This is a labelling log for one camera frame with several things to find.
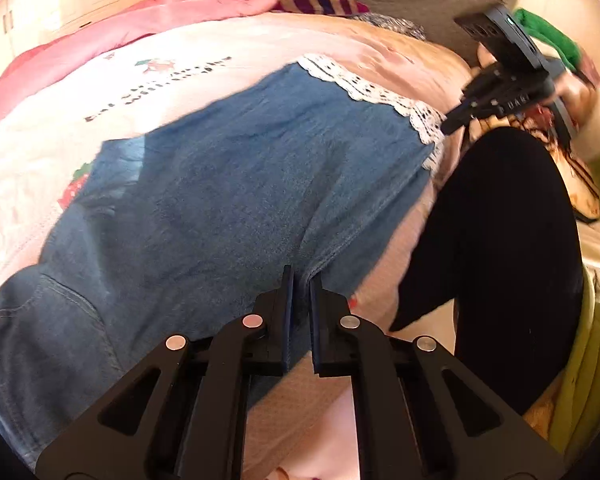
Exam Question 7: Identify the dark floral cloth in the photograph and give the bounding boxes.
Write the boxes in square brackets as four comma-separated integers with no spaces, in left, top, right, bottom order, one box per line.
[352,12,426,41]

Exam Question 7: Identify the blue denim pants lace trim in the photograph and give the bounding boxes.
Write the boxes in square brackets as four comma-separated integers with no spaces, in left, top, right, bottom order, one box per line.
[0,55,446,461]

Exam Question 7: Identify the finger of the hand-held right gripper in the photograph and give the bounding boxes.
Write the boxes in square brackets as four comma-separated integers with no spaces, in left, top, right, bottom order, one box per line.
[440,100,483,136]

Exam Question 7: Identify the person's right hand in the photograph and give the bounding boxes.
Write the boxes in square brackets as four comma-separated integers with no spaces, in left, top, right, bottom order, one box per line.
[555,67,600,113]

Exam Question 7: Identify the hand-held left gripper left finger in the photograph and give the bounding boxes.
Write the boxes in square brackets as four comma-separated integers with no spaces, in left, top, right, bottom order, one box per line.
[35,265,301,480]

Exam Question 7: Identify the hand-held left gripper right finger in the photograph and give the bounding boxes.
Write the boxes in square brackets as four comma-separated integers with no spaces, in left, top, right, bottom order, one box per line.
[307,277,566,480]

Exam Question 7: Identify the pink strawberry print bedsheet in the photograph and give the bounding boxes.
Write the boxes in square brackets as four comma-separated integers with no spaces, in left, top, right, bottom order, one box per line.
[0,10,481,480]

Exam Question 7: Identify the beige floral blanket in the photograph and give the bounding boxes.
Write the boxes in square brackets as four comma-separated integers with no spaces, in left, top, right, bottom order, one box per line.
[472,55,600,281]

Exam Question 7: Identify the person's leg in black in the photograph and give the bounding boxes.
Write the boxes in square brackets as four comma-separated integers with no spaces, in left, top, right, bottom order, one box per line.
[390,127,586,416]

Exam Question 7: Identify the person's green jacket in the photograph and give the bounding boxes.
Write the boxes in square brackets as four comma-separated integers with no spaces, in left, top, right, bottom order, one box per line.
[547,265,600,456]

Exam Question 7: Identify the green cloth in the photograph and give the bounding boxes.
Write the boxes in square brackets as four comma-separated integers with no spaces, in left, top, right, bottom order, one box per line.
[512,7,583,71]

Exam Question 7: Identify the pink quilt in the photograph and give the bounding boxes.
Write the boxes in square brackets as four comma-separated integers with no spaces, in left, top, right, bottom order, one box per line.
[0,0,286,136]

